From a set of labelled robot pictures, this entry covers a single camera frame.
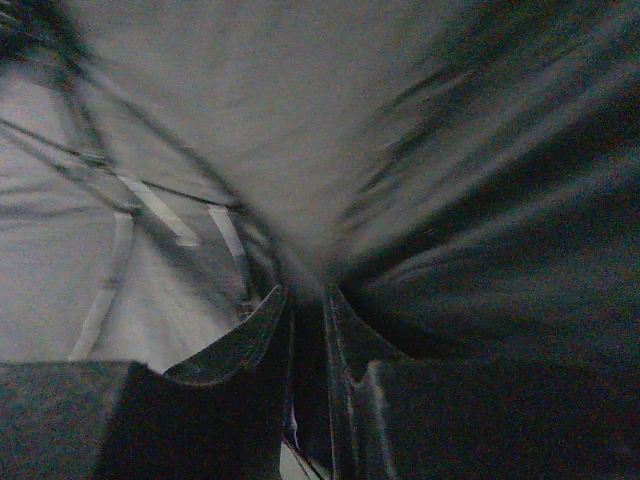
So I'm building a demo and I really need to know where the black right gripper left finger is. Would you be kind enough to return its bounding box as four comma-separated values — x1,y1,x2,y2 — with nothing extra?
1,287,292,479

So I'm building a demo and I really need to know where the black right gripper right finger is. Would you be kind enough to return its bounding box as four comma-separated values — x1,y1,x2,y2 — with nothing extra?
324,286,639,479

